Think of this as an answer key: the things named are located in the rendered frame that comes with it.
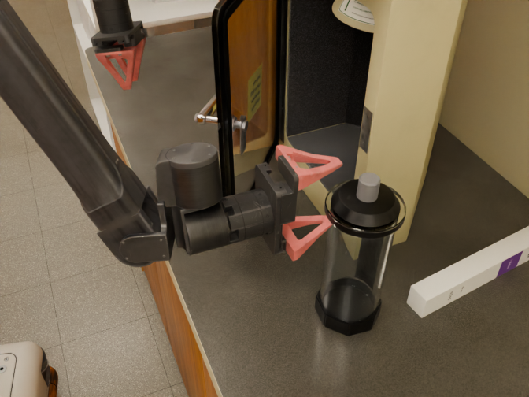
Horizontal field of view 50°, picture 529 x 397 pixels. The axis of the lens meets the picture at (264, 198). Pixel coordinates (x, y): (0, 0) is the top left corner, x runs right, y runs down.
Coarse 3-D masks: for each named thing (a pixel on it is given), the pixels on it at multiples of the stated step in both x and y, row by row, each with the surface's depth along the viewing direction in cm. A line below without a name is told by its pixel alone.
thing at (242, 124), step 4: (240, 116) 84; (244, 116) 84; (232, 120) 83; (236, 120) 84; (240, 120) 83; (244, 120) 83; (232, 124) 83; (236, 124) 83; (240, 124) 83; (244, 124) 83; (232, 128) 83; (240, 128) 84; (244, 128) 83; (240, 132) 84; (244, 132) 85; (240, 136) 84; (244, 136) 85; (240, 140) 85; (244, 140) 85; (240, 144) 85; (244, 144) 86; (240, 148) 86; (244, 148) 86; (240, 152) 86
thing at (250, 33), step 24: (264, 0) 88; (216, 24) 70; (240, 24) 78; (264, 24) 90; (216, 48) 71; (240, 48) 80; (264, 48) 93; (216, 72) 74; (240, 72) 82; (264, 72) 96; (216, 96) 76; (240, 96) 85; (264, 96) 99; (264, 120) 102; (264, 144) 106; (240, 168) 92; (240, 192) 95
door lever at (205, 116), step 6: (210, 102) 88; (204, 108) 86; (210, 108) 86; (198, 114) 84; (204, 114) 84; (210, 114) 86; (198, 120) 84; (204, 120) 84; (210, 120) 84; (216, 120) 84
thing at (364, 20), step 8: (336, 0) 86; (344, 0) 83; (352, 0) 82; (336, 8) 85; (344, 8) 83; (352, 8) 82; (360, 8) 81; (336, 16) 85; (344, 16) 83; (352, 16) 82; (360, 16) 81; (368, 16) 80; (352, 24) 82; (360, 24) 81; (368, 24) 81
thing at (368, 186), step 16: (368, 176) 73; (336, 192) 76; (352, 192) 75; (368, 192) 72; (384, 192) 75; (336, 208) 74; (352, 208) 72; (368, 208) 73; (384, 208) 73; (400, 208) 75; (368, 224) 72; (384, 224) 72
